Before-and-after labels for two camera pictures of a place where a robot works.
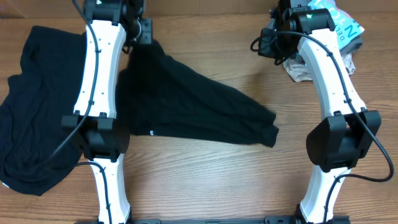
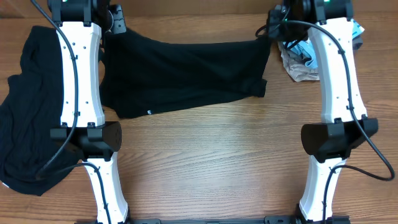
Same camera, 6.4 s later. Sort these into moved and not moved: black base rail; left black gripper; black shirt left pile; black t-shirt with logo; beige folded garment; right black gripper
Moved: left black gripper; right black gripper; black t-shirt with logo
Not moved: black shirt left pile; black base rail; beige folded garment
